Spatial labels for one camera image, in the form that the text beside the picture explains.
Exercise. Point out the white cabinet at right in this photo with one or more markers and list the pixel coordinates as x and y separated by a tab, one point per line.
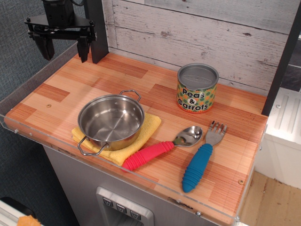
279	155

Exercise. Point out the orange object bottom left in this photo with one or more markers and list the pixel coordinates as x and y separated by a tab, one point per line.
28	221

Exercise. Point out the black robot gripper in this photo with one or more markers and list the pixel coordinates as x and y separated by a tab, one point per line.
61	20

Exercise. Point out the dark left vertical post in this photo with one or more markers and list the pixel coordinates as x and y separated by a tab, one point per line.
94	12

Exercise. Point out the yellow folded cloth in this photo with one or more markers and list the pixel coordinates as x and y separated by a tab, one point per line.
150	125

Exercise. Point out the red handled metal spoon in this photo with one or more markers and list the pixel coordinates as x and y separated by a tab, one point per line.
186	138

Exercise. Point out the peas and carrots can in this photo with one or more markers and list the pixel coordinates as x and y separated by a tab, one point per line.
196	87

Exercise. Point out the blue handled metal fork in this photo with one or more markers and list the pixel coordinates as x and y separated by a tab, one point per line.
196	168

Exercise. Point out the stainless steel pot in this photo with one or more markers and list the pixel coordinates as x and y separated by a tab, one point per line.
111	122

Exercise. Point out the grey toy fridge dispenser panel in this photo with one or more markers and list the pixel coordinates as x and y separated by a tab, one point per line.
119	211

